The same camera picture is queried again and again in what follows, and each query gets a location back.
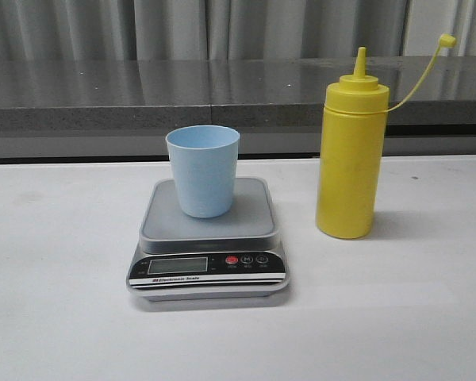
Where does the light blue plastic cup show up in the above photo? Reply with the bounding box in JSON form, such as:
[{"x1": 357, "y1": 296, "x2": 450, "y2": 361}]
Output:
[{"x1": 166, "y1": 125, "x2": 240, "y2": 218}]

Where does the yellow squeeze bottle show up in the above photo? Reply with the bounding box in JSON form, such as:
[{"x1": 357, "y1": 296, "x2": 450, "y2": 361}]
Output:
[{"x1": 315, "y1": 33, "x2": 458, "y2": 241}]

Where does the silver electronic kitchen scale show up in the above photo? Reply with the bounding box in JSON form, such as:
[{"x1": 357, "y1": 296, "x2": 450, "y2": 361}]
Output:
[{"x1": 126, "y1": 177, "x2": 290, "y2": 302}]

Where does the grey curtain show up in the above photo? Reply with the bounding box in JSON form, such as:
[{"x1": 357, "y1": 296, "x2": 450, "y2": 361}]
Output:
[{"x1": 0, "y1": 1, "x2": 476, "y2": 61}]

